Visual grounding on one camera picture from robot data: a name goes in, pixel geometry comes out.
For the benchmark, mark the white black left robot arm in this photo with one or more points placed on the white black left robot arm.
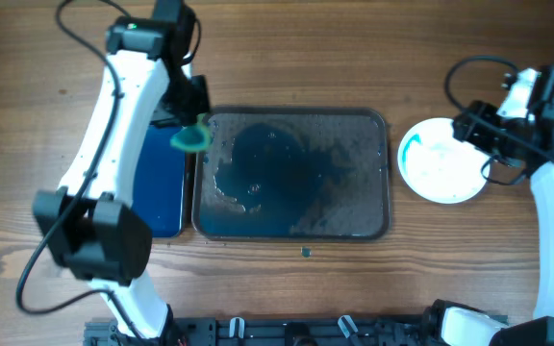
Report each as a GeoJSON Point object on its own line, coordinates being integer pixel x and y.
{"type": "Point", "coordinates": [88, 224]}

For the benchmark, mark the blue water basin tray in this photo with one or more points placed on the blue water basin tray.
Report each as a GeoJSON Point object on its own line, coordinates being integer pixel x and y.
{"type": "Point", "coordinates": [159, 183]}

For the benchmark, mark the dark grey serving tray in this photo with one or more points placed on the dark grey serving tray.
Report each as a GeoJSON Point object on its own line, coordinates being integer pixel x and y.
{"type": "Point", "coordinates": [293, 174]}

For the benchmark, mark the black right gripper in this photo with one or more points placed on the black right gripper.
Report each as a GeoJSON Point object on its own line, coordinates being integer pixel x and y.
{"type": "Point", "coordinates": [467, 124]}

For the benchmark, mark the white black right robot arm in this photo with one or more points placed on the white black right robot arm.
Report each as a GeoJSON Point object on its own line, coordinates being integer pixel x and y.
{"type": "Point", "coordinates": [530, 97]}

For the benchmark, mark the green sponge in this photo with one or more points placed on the green sponge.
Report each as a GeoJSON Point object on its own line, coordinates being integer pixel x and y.
{"type": "Point", "coordinates": [194, 138]}

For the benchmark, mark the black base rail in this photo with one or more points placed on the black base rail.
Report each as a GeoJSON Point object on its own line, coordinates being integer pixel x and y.
{"type": "Point", "coordinates": [398, 330]}

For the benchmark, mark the white plate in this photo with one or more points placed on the white plate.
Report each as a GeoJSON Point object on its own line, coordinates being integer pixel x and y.
{"type": "Point", "coordinates": [438, 167]}

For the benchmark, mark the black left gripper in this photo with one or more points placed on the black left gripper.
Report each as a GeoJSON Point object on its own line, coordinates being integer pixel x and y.
{"type": "Point", "coordinates": [203, 107]}

